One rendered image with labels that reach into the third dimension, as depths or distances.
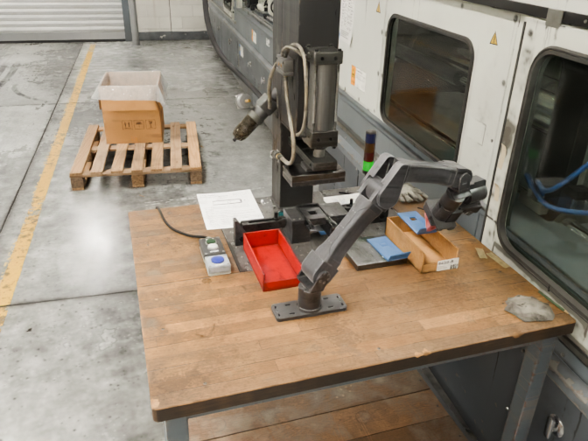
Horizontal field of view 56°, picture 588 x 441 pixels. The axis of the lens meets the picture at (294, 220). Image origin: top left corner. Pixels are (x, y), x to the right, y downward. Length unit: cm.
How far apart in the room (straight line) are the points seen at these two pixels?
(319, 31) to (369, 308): 82
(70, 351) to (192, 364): 162
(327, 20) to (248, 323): 90
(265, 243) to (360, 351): 56
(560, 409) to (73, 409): 187
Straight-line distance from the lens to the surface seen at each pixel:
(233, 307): 155
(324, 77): 168
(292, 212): 185
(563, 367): 185
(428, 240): 191
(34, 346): 304
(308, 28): 172
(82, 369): 283
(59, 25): 1093
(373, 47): 301
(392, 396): 230
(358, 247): 180
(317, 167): 173
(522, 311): 165
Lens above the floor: 181
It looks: 27 degrees down
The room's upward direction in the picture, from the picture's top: 2 degrees clockwise
